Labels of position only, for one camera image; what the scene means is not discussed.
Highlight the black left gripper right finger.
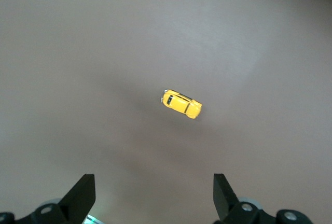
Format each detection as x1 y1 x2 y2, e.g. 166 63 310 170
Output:
213 173 275 224

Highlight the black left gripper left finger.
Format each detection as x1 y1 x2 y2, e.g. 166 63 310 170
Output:
33 173 96 224

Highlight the yellow beetle toy car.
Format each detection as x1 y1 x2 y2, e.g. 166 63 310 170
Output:
158 89 203 120

